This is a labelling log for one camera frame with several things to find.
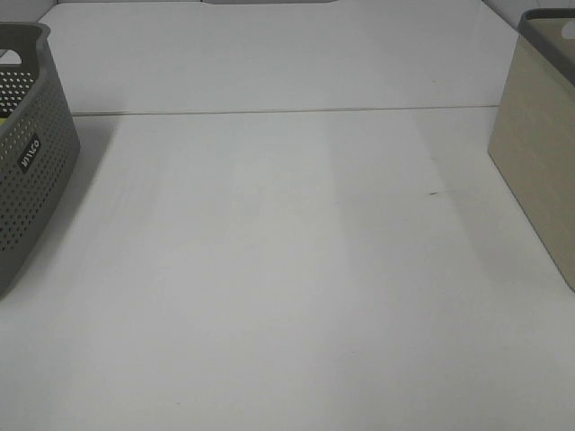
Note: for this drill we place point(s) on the beige storage bin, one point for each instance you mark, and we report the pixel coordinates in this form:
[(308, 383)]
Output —
[(532, 141)]

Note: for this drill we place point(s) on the grey perforated plastic basket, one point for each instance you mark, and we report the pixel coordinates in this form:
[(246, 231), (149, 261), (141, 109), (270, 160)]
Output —
[(39, 144)]

